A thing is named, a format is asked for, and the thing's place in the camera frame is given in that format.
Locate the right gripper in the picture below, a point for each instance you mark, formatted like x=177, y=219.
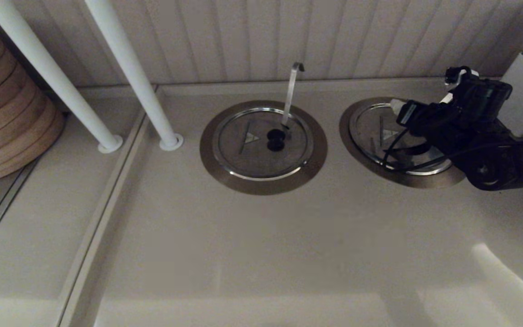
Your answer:
x=427, y=120

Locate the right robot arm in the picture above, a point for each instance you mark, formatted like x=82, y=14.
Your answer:
x=493, y=170

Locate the stainless lid with black knob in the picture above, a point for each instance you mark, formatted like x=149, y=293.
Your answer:
x=252, y=159
x=370, y=131

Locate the white support pole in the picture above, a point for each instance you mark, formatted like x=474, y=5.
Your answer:
x=48, y=68
x=130, y=63

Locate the stacked bamboo steamer baskets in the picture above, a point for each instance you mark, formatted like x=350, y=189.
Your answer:
x=2, y=118

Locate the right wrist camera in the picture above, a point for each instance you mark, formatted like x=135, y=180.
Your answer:
x=481, y=95

